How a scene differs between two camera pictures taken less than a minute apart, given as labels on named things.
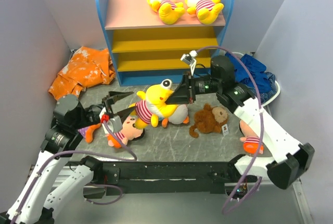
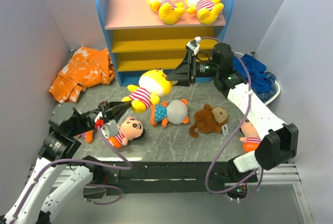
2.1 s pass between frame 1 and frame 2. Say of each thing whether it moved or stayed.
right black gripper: moved
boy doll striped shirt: stayed
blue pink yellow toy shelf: stayed
